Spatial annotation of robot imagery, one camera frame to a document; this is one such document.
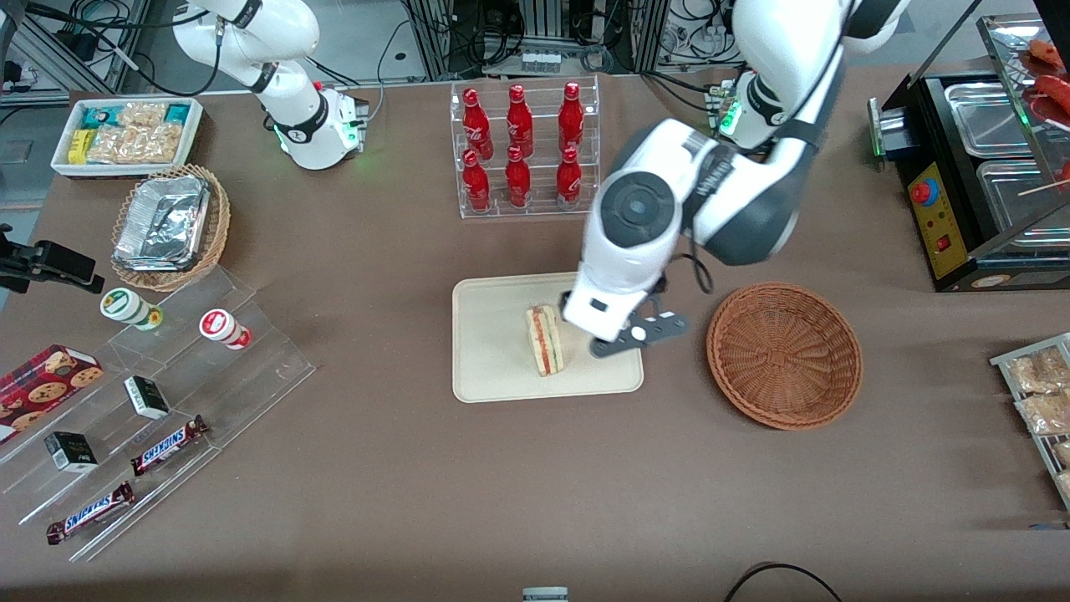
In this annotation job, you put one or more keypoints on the clear nut snack pack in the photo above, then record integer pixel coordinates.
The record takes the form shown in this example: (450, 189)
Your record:
(142, 114)
(159, 144)
(113, 145)

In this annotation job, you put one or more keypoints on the round brown wicker basket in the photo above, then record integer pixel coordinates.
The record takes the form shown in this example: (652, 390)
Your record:
(786, 355)

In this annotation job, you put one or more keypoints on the Snickers chocolate bar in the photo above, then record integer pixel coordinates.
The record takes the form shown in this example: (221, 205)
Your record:
(167, 446)
(90, 512)

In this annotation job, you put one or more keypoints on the triangular sandwich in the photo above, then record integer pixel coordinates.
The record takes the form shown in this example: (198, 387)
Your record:
(545, 341)

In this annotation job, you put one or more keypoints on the small black box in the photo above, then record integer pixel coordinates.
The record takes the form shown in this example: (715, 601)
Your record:
(71, 451)
(147, 397)

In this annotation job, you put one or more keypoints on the red emergency knob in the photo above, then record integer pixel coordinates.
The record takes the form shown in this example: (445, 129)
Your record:
(924, 192)

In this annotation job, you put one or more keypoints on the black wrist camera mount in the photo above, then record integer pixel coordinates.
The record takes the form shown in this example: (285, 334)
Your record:
(648, 330)

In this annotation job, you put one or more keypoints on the clear acrylic bottle rack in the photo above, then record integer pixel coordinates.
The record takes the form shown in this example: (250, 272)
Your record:
(535, 213)

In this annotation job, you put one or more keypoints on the red lid yogurt cup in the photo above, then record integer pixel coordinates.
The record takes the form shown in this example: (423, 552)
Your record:
(219, 326)

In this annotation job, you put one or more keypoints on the yellow snack pack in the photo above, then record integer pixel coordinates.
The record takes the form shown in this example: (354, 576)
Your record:
(78, 147)

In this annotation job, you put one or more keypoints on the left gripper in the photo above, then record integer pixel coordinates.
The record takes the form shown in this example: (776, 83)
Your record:
(563, 301)

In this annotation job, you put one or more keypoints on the clear bagged pastry pack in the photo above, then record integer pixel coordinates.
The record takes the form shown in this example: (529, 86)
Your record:
(1045, 413)
(1063, 454)
(1041, 372)

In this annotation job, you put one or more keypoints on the oval light wicker basket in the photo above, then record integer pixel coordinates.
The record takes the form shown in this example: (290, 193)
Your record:
(219, 221)

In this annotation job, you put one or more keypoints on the red cookie box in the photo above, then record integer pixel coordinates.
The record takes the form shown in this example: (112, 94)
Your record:
(42, 389)

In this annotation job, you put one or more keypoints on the white rectangular snack bin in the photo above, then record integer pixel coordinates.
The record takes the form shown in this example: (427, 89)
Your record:
(63, 163)

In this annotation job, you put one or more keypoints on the green lid yogurt cup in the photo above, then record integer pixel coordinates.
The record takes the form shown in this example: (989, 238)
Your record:
(125, 306)

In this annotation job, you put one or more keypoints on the teal snack pack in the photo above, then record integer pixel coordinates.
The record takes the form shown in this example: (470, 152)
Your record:
(178, 113)
(99, 117)

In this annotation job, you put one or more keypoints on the black food warmer machine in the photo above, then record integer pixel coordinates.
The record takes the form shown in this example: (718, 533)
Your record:
(953, 234)

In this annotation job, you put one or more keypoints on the red cola bottle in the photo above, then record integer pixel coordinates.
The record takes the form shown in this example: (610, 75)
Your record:
(568, 181)
(571, 119)
(476, 125)
(476, 186)
(517, 182)
(519, 124)

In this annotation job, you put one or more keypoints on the steel warmer pan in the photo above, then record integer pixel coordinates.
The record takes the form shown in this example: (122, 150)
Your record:
(1016, 201)
(982, 117)

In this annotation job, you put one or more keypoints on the aluminium frame rack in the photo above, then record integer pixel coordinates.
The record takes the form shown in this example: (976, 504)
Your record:
(543, 33)

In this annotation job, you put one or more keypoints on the small grey device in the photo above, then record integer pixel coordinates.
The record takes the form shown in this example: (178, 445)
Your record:
(545, 595)

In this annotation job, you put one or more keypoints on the beige plastic tray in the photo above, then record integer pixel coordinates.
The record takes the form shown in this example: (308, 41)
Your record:
(493, 334)

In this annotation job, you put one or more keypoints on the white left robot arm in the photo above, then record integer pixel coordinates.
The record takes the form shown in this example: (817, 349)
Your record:
(752, 192)

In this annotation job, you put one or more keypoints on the aluminium foil tray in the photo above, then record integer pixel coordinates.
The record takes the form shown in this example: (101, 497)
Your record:
(163, 221)

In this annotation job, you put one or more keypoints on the clear acrylic stepped display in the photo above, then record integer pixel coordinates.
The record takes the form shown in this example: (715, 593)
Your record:
(242, 376)

